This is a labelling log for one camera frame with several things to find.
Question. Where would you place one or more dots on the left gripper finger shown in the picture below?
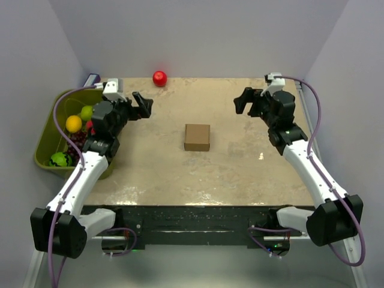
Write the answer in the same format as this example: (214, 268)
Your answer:
(139, 99)
(144, 107)

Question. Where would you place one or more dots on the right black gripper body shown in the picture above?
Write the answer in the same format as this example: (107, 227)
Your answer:
(265, 104)

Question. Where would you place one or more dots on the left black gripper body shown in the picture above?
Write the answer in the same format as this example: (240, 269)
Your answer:
(125, 112)

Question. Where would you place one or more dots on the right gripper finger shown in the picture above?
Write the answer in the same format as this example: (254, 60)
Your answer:
(240, 104)
(249, 95)

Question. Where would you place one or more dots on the brown cardboard box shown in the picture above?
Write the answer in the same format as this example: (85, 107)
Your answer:
(197, 137)

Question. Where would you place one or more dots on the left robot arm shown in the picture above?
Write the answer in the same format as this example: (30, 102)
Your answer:
(60, 228)

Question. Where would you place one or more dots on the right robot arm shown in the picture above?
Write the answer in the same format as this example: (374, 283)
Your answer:
(336, 212)

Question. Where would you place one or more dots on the purple white box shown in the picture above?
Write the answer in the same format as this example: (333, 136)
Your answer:
(93, 81)

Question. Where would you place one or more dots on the red apple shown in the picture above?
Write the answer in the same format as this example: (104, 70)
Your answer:
(159, 78)

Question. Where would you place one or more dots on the yellow lemon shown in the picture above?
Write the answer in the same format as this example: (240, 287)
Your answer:
(73, 124)

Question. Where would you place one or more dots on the purple grapes bunch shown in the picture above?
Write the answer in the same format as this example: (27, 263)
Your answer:
(79, 139)

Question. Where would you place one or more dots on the green plastic bin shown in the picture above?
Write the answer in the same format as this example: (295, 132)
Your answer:
(51, 140)

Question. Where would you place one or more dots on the small watermelon toy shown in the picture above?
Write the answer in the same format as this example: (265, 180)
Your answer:
(60, 159)

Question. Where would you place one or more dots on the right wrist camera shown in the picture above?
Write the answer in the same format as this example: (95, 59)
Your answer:
(275, 82)

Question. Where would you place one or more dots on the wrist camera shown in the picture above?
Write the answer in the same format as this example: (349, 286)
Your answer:
(275, 82)
(113, 89)

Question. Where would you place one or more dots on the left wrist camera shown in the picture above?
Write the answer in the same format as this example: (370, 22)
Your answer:
(113, 89)

